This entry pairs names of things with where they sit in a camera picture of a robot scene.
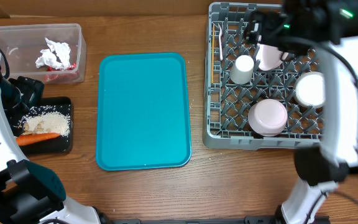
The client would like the grey dishwasher rack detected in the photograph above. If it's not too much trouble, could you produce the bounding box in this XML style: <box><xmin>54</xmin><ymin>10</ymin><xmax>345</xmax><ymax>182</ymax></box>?
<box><xmin>203</xmin><ymin>2</ymin><xmax>324</xmax><ymax>150</ymax></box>

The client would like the white napkin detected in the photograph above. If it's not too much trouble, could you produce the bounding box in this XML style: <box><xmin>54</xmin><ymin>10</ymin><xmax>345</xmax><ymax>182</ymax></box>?
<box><xmin>35</xmin><ymin>38</ymin><xmax>71</xmax><ymax>70</ymax></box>

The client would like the peanuts and rice pile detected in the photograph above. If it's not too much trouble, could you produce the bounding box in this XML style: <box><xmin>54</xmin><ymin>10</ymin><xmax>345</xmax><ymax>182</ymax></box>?
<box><xmin>11</xmin><ymin>104</ymin><xmax>72</xmax><ymax>137</ymax></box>

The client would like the white bowl with scraps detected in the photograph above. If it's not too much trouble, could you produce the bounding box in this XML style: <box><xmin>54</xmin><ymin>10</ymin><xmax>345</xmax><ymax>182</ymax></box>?
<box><xmin>248</xmin><ymin>99</ymin><xmax>288</xmax><ymax>137</ymax></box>

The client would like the red snack wrapper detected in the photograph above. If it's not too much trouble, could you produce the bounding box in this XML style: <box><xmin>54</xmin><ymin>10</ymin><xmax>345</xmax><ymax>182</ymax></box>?
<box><xmin>45</xmin><ymin>63</ymin><xmax>79</xmax><ymax>82</ymax></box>

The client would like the orange carrot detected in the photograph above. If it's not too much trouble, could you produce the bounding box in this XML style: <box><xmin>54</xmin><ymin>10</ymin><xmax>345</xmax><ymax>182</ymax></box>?
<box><xmin>16</xmin><ymin>133</ymin><xmax>60</xmax><ymax>146</ymax></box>

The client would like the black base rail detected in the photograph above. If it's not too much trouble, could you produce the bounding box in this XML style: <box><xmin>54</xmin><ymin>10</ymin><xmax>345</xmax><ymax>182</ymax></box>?
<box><xmin>110</xmin><ymin>215</ymin><xmax>331</xmax><ymax>224</ymax></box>

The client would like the clear plastic bin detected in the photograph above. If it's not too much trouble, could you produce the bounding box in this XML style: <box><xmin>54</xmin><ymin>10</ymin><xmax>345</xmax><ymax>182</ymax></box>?
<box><xmin>0</xmin><ymin>24</ymin><xmax>86</xmax><ymax>84</ymax></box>

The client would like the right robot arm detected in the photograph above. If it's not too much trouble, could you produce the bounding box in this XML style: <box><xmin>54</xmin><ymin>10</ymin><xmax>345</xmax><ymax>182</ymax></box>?
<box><xmin>244</xmin><ymin>0</ymin><xmax>358</xmax><ymax>223</ymax></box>

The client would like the white paper cup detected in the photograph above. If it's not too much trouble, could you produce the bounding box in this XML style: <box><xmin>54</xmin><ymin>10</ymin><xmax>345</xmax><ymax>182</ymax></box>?
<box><xmin>229</xmin><ymin>55</ymin><xmax>254</xmax><ymax>85</ymax></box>

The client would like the teal serving tray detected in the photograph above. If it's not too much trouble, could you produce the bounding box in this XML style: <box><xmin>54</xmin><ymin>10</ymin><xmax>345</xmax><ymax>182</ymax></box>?
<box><xmin>96</xmin><ymin>52</ymin><xmax>192</xmax><ymax>171</ymax></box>

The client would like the wooden chopstick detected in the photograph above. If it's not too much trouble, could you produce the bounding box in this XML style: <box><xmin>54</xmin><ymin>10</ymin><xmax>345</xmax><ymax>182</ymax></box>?
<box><xmin>211</xmin><ymin>23</ymin><xmax>215</xmax><ymax>84</ymax></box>

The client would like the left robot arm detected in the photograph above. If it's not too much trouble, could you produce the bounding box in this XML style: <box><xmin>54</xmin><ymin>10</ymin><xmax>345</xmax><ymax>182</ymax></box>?
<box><xmin>0</xmin><ymin>65</ymin><xmax>110</xmax><ymax>223</ymax></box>

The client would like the black plastic tray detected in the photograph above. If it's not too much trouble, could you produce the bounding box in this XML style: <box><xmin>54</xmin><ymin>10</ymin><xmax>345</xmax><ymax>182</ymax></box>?
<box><xmin>8</xmin><ymin>96</ymin><xmax>74</xmax><ymax>155</ymax></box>

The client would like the white bowl with peanuts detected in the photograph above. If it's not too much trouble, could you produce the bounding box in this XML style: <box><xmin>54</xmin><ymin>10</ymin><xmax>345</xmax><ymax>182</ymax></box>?
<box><xmin>294</xmin><ymin>72</ymin><xmax>325</xmax><ymax>108</ymax></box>

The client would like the white round plate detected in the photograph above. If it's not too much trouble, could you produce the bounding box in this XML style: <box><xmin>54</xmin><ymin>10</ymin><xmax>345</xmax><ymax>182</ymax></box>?
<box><xmin>255</xmin><ymin>44</ymin><xmax>288</xmax><ymax>71</ymax></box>

